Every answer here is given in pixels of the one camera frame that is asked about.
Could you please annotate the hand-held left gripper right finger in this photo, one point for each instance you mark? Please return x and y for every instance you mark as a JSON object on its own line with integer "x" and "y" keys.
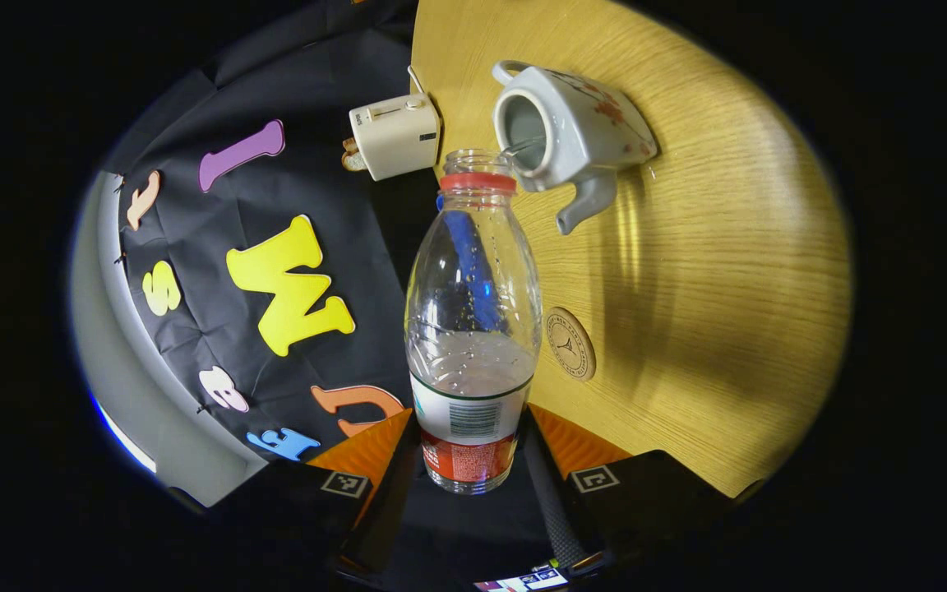
{"x": 552, "y": 501}

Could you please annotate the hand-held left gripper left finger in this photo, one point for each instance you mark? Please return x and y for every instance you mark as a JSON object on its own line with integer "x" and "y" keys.
{"x": 391, "y": 501}

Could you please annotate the clear plastic water bottle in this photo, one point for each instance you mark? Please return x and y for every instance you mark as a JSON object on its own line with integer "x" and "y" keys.
{"x": 473, "y": 370}

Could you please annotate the round cork coaster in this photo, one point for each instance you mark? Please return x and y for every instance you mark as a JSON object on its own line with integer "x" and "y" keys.
{"x": 570, "y": 345}

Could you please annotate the white ceramic teacup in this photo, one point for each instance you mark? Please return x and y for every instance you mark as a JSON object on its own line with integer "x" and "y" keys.
{"x": 588, "y": 123}

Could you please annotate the computer monitor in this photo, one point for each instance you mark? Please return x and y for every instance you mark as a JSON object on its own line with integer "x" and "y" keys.
{"x": 523, "y": 582}

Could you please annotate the blue towel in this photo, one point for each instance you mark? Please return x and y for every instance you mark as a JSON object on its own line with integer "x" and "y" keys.
{"x": 473, "y": 271}

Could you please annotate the black backdrop cloth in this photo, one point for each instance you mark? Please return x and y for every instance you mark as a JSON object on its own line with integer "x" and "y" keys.
{"x": 375, "y": 247}

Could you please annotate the bread slice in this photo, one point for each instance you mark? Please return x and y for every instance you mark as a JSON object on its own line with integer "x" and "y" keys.
{"x": 352, "y": 158}

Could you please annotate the white toaster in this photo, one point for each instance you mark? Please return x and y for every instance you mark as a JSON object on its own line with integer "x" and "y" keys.
{"x": 395, "y": 136}

